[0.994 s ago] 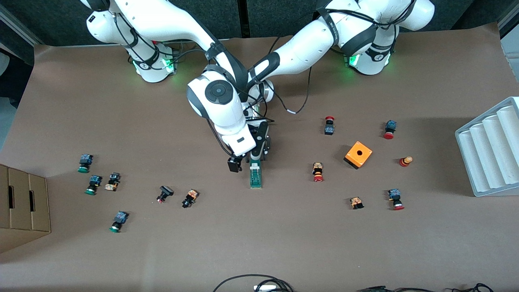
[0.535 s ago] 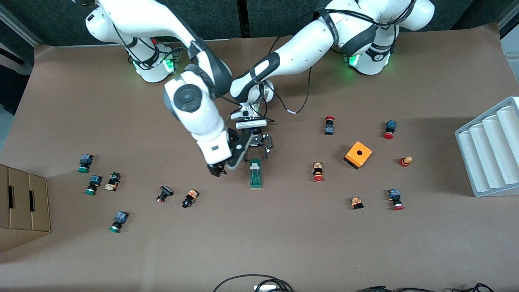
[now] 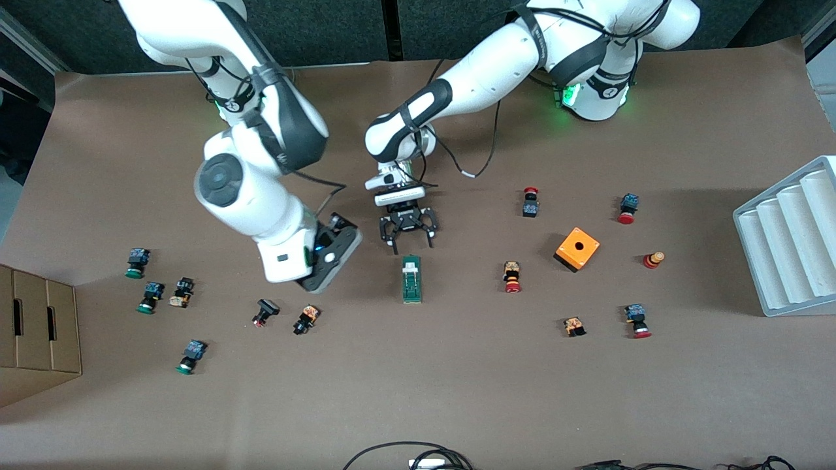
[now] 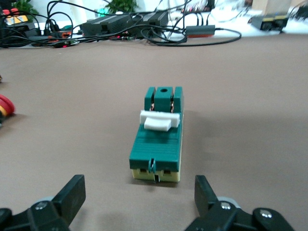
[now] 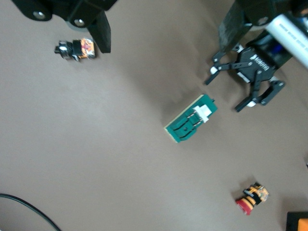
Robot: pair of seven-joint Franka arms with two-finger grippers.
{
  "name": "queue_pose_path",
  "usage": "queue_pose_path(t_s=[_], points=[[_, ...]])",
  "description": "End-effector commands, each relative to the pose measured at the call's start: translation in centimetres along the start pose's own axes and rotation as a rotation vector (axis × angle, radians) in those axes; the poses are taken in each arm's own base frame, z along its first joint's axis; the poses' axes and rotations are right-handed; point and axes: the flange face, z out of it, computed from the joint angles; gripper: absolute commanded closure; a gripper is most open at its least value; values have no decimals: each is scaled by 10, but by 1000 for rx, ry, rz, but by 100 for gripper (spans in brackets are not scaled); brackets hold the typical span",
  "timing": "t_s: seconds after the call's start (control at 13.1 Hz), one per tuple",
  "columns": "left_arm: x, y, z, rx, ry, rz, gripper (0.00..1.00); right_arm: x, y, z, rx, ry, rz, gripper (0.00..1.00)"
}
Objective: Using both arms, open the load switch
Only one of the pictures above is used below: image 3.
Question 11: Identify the black button with orange block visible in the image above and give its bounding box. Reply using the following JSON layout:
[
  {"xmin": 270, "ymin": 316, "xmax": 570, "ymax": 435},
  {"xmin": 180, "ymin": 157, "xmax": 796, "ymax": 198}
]
[{"xmin": 292, "ymin": 304, "xmax": 321, "ymax": 336}]

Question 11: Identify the brown paper table cover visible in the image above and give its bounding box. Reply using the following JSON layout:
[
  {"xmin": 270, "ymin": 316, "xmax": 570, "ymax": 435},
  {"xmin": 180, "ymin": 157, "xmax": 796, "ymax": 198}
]
[{"xmin": 0, "ymin": 36, "xmax": 836, "ymax": 470}]

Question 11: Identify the brown cardboard box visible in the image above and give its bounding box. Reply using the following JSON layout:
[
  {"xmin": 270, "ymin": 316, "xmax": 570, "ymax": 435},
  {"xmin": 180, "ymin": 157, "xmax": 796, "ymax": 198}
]
[{"xmin": 0, "ymin": 264, "xmax": 84, "ymax": 409}]

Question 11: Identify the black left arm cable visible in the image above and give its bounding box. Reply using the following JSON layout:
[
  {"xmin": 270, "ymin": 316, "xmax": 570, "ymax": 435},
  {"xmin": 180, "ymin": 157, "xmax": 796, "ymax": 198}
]
[{"xmin": 425, "ymin": 98, "xmax": 502, "ymax": 180}]

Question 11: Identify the black looped floor cable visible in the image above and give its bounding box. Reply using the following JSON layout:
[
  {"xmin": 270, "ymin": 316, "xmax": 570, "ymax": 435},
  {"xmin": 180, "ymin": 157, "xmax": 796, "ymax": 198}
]
[{"xmin": 343, "ymin": 442, "xmax": 474, "ymax": 470}]

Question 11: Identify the black curly cable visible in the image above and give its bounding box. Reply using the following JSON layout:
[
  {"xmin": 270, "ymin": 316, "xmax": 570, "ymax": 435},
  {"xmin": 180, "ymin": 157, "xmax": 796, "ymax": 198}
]
[{"xmin": 728, "ymin": 456, "xmax": 797, "ymax": 470}]

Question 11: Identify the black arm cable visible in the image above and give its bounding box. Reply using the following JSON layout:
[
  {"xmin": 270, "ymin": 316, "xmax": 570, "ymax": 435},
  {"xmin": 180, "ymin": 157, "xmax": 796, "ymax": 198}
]
[
  {"xmin": 425, "ymin": 98, "xmax": 502, "ymax": 180},
  {"xmin": 291, "ymin": 170, "xmax": 347, "ymax": 217}
]

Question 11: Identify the white ridged plastic tray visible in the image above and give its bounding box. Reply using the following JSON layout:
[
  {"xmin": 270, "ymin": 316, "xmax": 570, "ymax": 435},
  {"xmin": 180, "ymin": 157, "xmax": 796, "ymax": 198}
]
[{"xmin": 733, "ymin": 155, "xmax": 836, "ymax": 318}]

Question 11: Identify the black square button red base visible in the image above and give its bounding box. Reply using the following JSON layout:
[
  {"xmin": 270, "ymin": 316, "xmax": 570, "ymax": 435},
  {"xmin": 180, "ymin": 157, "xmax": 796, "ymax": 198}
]
[{"xmin": 251, "ymin": 298, "xmax": 281, "ymax": 328}]

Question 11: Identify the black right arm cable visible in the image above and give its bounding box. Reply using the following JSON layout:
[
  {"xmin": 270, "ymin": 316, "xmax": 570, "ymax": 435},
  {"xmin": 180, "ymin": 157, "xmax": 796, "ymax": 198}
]
[{"xmin": 291, "ymin": 170, "xmax": 347, "ymax": 217}]

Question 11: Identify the green button with blue block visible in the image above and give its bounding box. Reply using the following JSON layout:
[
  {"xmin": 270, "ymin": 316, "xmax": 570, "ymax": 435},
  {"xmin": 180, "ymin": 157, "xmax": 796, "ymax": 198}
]
[
  {"xmin": 125, "ymin": 247, "xmax": 152, "ymax": 280},
  {"xmin": 136, "ymin": 281, "xmax": 165, "ymax": 315},
  {"xmin": 175, "ymin": 339, "xmax": 208, "ymax": 376}
]

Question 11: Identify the orange button enclosure box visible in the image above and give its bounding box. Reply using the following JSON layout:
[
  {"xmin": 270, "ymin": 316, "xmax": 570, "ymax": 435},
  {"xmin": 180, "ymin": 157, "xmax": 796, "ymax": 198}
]
[{"xmin": 554, "ymin": 227, "xmax": 601, "ymax": 274}]

